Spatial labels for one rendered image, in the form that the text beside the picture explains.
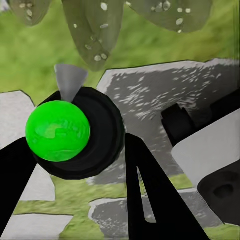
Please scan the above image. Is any insectifuge atomizer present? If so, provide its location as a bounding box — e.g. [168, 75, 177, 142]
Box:
[25, 63, 126, 181]

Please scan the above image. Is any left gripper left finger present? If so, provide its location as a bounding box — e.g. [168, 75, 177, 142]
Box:
[0, 137, 38, 238]

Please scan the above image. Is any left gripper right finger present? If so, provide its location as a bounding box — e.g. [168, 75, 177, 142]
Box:
[125, 132, 211, 240]

